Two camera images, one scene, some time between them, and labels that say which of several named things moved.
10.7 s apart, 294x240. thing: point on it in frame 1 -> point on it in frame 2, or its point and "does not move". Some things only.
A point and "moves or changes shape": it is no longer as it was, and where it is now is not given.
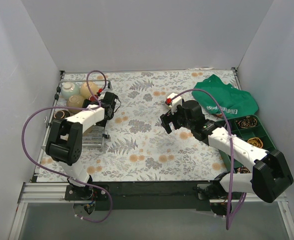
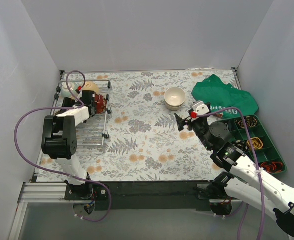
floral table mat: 142,148 does not move
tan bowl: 74,101 moves or changes shape
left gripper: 103,122 -> 92,110
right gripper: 171,118 -> 188,122
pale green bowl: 69,89 does not move
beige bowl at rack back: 84,90 does not move
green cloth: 233,101 does not move
